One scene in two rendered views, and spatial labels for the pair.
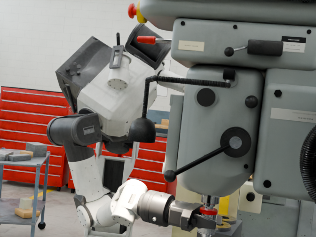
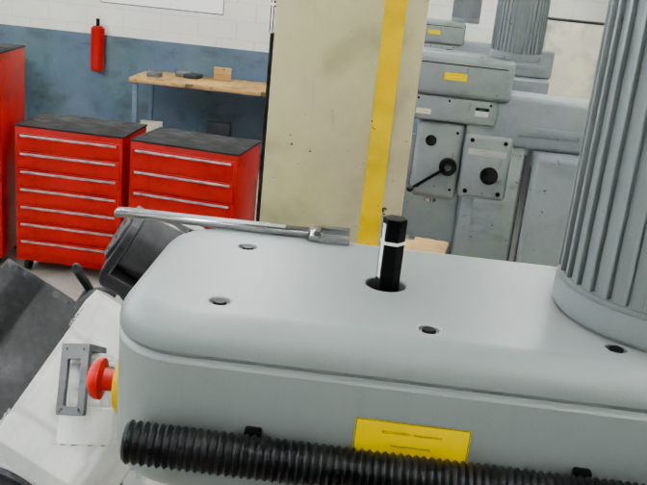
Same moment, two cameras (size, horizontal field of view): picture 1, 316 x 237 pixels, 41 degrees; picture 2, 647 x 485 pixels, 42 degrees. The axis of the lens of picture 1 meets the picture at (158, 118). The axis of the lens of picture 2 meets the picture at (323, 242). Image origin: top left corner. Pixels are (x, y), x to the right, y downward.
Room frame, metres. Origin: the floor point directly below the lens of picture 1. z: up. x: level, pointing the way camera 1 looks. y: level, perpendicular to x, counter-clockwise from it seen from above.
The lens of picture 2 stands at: (0.38, 0.02, 2.15)
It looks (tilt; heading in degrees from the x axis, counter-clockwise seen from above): 18 degrees down; 351
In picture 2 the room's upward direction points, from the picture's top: 6 degrees clockwise
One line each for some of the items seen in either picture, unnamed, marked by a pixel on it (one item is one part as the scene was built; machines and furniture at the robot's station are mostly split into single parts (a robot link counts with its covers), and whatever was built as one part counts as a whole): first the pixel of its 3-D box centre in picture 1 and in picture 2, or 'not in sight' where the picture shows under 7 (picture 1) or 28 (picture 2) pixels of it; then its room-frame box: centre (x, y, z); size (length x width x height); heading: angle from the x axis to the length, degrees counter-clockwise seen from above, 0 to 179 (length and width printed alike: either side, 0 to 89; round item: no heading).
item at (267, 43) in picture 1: (253, 50); not in sight; (0.94, -0.19, 1.66); 0.12 x 0.04 x 0.04; 79
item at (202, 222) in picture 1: (203, 223); not in sight; (1.06, -0.14, 1.23); 0.06 x 0.02 x 0.03; 66
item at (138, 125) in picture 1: (142, 129); not in sight; (1.10, 0.04, 1.45); 0.07 x 0.07 x 0.06
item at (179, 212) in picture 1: (175, 213); not in sight; (1.12, -0.07, 1.23); 0.13 x 0.12 x 0.10; 156
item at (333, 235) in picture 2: not in sight; (232, 223); (1.23, -0.02, 1.89); 0.24 x 0.04 x 0.01; 80
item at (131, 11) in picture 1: (134, 11); (106, 379); (1.14, 0.09, 1.76); 0.04 x 0.03 x 0.04; 169
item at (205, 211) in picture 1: (208, 210); not in sight; (1.09, -0.16, 1.26); 0.05 x 0.05 x 0.01
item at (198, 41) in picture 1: (243, 50); not in sight; (1.08, -0.20, 1.68); 0.34 x 0.24 x 0.10; 79
